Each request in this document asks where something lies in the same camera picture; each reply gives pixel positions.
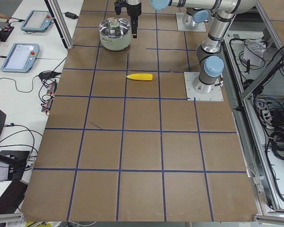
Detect black power adapter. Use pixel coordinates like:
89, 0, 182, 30
65, 12, 79, 19

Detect brown paper table mat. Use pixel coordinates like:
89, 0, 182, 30
21, 0, 257, 222

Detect yellow corn cob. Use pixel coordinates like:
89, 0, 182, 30
126, 73, 153, 81

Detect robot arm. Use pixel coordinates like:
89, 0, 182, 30
150, 0, 256, 95
182, 8, 209, 27

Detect glass pot lid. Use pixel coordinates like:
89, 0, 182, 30
99, 17, 131, 38

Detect upper teach pendant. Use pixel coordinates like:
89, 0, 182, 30
20, 10, 52, 32

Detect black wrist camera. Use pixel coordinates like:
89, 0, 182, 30
114, 0, 126, 15

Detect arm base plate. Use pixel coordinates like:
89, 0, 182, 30
184, 72, 224, 102
176, 13, 207, 32

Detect aluminium frame post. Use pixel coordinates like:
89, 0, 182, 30
44, 0, 73, 50

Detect lower teach pendant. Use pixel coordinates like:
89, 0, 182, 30
0, 43, 40, 73

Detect pale green cooking pot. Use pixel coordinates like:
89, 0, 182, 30
99, 31, 132, 51

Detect teach pendant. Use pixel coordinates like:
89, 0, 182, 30
20, 10, 52, 32
0, 43, 40, 73

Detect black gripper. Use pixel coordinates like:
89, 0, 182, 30
125, 0, 142, 38

